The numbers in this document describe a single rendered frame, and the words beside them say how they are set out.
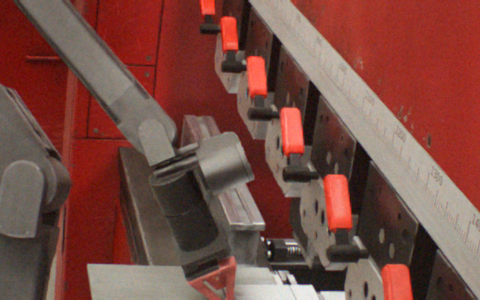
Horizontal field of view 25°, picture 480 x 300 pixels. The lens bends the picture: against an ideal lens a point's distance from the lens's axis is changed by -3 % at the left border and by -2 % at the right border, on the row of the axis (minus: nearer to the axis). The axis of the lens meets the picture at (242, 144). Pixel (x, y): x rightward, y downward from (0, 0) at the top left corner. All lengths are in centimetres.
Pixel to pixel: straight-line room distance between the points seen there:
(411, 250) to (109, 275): 62
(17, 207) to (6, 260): 6
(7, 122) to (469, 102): 41
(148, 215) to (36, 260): 102
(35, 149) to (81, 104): 128
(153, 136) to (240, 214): 50
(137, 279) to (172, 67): 82
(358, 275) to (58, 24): 52
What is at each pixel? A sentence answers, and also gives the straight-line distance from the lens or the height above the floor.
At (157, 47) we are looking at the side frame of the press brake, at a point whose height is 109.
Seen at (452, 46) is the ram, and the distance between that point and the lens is 97.
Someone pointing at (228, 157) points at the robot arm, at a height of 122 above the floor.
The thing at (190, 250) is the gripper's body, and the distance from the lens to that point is 145.
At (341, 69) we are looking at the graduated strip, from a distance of 126.
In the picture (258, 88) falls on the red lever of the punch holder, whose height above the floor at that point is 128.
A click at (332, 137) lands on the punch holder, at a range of 127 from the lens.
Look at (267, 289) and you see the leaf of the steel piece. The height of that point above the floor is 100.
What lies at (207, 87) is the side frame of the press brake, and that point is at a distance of 232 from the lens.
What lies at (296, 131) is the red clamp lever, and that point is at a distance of 132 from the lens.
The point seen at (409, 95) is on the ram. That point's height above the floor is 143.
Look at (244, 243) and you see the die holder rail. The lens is 186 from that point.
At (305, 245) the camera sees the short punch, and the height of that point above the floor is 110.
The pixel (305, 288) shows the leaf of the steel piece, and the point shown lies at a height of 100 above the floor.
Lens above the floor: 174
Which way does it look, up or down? 21 degrees down
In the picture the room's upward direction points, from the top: 7 degrees clockwise
